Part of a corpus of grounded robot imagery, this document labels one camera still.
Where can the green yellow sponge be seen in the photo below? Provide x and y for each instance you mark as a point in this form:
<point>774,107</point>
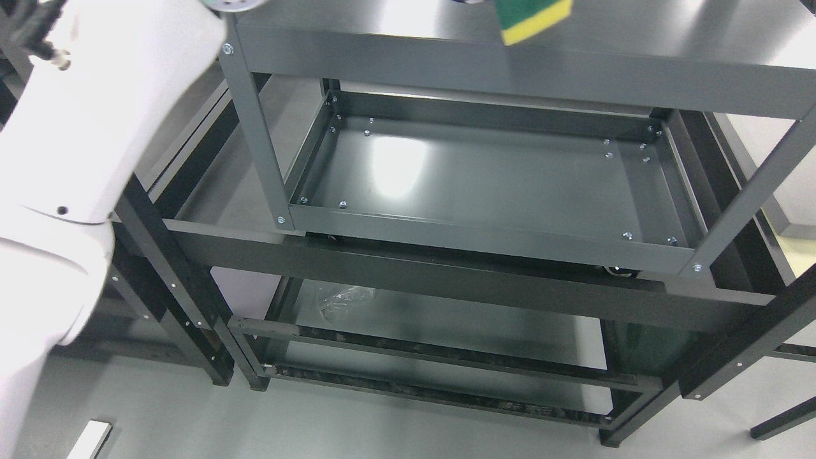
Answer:
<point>521,20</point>

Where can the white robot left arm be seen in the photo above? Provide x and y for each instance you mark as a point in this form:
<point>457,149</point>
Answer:
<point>105,75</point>

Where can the grey metal shelf cart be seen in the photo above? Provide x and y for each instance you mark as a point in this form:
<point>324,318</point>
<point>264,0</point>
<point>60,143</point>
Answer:
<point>411,122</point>

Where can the crumpled clear plastic wrap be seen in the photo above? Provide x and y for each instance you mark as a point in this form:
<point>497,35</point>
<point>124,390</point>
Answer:
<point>335,301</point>

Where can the black metal rack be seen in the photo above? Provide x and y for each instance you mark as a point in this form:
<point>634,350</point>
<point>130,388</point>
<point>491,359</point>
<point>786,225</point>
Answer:
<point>202,276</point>

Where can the white flat block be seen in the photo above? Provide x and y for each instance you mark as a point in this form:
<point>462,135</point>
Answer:
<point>91,440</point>

